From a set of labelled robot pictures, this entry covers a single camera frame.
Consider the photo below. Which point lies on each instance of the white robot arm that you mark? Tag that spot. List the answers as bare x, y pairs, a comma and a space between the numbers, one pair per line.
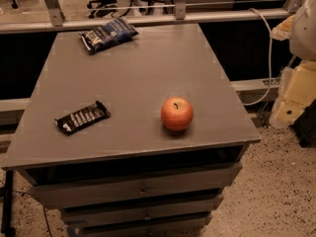
297, 87

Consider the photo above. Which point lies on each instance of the grey drawer cabinet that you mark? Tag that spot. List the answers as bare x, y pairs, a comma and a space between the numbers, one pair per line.
129, 175

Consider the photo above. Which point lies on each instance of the metal railing frame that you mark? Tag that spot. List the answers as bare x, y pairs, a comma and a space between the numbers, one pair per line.
36, 16

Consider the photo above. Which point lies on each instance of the black stand leg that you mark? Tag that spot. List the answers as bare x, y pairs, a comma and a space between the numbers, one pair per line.
6, 194

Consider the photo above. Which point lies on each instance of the red apple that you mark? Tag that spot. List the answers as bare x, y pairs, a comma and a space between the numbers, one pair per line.
177, 114

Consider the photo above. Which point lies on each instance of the blue chip bag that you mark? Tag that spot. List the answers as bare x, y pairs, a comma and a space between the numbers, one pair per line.
108, 35

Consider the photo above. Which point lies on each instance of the black candy bar wrapper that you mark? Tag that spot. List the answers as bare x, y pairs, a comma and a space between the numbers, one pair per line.
83, 118

